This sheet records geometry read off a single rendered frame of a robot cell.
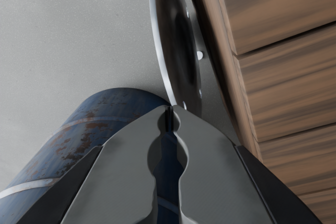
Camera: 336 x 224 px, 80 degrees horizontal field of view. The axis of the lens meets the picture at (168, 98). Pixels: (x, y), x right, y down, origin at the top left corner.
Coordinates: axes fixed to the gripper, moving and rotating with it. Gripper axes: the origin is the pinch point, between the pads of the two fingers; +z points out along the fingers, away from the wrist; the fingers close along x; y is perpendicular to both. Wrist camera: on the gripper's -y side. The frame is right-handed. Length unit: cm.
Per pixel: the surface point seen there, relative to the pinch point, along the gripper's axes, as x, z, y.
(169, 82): -0.2, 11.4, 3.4
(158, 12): -1.4, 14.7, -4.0
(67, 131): -21.0, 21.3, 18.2
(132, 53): -10.1, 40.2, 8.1
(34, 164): -23.1, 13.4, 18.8
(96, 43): -18.9, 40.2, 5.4
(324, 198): 17.9, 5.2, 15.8
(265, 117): 8.7, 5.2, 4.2
